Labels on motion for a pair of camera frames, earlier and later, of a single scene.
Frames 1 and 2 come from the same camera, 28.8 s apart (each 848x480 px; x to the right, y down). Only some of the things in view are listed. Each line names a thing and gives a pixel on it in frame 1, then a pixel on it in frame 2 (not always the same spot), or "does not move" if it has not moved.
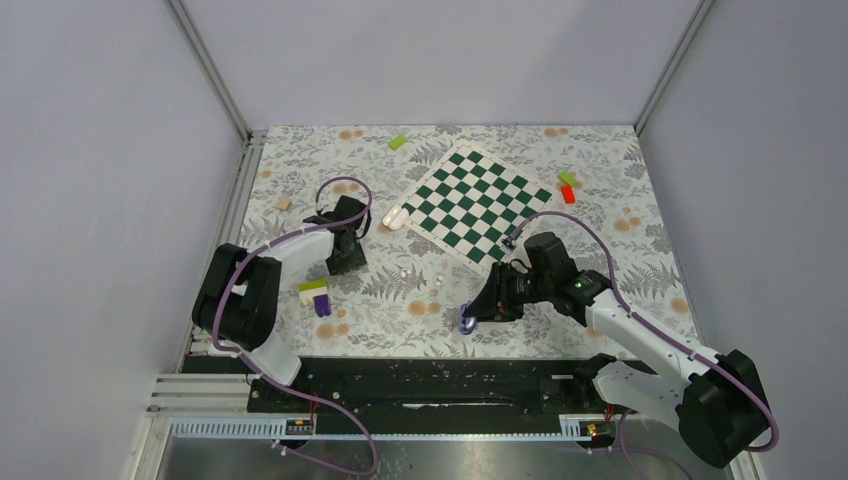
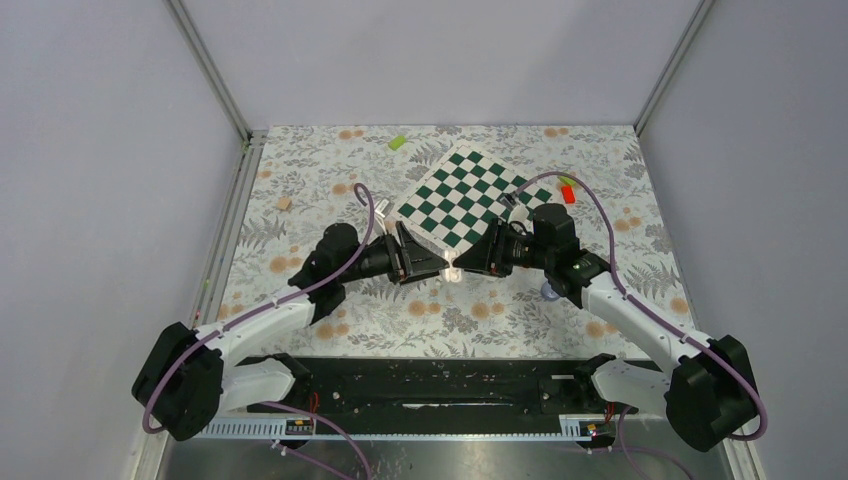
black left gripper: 356,260 to 412,261
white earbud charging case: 395,217 to 452,274
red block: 568,194 does not move
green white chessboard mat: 471,205 does not move
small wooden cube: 284,204 does not move
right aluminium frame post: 672,63 does not move
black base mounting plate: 435,396 does not move
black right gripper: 495,303 to 488,255
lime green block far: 397,142 does not move
